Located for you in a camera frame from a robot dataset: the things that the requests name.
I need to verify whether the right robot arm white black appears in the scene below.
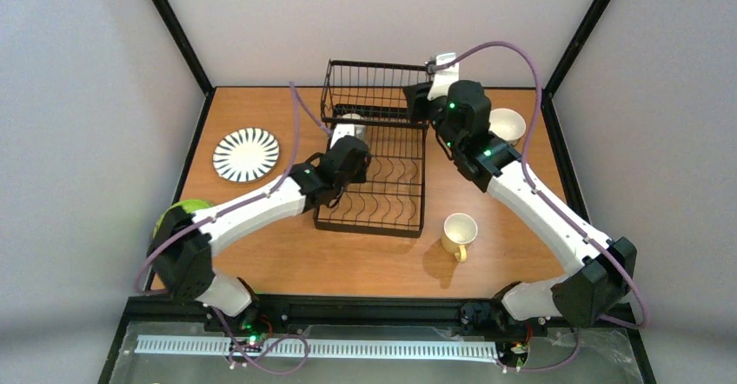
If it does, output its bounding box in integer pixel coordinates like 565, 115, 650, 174
402, 80, 637, 328

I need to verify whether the yellow mug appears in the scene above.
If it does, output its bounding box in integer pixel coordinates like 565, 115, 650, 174
441, 213, 478, 263

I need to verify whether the green plate woven rim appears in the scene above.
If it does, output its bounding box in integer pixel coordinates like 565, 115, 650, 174
152, 198, 215, 238

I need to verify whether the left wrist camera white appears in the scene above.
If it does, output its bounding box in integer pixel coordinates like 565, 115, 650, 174
329, 123, 360, 149

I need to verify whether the black front frame rail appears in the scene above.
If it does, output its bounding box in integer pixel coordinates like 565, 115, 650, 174
123, 294, 634, 336

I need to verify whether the white blue striped plate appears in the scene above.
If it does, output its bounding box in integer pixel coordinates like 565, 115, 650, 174
212, 127, 281, 183

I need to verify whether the black corner frame post left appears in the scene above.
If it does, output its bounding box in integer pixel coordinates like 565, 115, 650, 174
133, 0, 216, 96

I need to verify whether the black corner frame post right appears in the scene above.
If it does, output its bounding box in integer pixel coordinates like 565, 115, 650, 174
545, 0, 612, 99

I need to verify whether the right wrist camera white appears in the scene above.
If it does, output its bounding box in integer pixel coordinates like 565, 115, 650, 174
427, 52, 460, 101

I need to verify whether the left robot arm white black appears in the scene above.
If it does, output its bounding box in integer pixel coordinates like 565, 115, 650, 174
147, 136, 371, 317

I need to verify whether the black wire dish rack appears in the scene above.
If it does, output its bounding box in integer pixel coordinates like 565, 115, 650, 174
313, 59, 430, 238

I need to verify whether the black corner frame post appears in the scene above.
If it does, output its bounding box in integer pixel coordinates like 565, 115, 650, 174
133, 0, 216, 96
545, 0, 612, 99

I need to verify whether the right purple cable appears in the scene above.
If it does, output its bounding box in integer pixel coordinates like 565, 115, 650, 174
431, 40, 649, 374

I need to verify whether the white bowl dark outside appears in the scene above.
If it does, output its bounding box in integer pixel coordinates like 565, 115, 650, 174
489, 108, 527, 146

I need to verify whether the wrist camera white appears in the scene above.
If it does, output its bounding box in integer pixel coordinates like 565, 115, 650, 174
427, 52, 460, 101
329, 123, 360, 149

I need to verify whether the white slotted cable duct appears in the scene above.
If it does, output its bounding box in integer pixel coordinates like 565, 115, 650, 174
133, 334, 498, 362

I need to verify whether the white mug coral pattern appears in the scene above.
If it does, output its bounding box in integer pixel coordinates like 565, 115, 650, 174
335, 113, 366, 141

